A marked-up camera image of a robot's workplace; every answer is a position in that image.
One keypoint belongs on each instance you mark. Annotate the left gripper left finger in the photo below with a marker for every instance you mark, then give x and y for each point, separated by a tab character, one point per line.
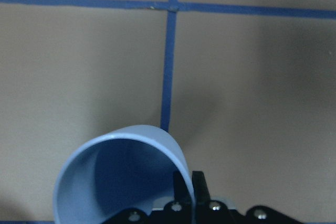
181	193

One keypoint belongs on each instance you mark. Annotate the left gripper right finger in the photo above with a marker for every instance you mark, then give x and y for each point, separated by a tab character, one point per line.
201	192

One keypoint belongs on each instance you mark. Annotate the blue cup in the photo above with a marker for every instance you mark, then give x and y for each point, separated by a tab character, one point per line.
127	168

